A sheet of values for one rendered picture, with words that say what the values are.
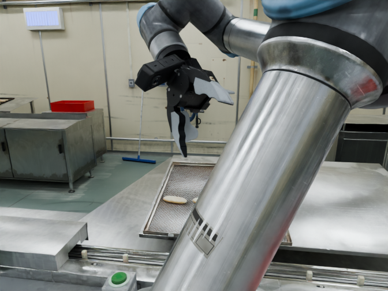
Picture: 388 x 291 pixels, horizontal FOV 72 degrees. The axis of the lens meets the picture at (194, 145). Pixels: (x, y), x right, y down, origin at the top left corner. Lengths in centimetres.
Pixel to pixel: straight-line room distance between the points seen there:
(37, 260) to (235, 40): 82
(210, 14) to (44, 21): 476
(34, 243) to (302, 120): 90
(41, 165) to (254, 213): 351
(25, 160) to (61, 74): 199
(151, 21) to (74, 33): 452
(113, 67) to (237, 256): 464
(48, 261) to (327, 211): 97
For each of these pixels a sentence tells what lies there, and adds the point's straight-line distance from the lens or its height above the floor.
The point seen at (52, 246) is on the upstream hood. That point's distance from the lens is 97.
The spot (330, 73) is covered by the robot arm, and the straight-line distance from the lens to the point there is 24.
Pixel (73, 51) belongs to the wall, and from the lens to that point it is 512.
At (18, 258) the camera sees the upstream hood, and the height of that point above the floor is 89.
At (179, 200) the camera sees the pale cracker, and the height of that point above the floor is 93.
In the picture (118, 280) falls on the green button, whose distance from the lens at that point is 80.
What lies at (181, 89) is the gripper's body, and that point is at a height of 140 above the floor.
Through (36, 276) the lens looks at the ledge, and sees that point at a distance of 101.
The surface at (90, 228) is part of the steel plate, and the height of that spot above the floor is 82.
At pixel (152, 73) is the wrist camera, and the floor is 143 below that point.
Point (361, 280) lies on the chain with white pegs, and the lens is 97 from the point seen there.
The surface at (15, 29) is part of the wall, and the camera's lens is 573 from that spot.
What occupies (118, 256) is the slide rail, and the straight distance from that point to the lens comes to 98.
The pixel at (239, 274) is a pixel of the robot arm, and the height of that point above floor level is 128.
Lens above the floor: 143
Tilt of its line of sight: 15 degrees down
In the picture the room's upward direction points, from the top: straight up
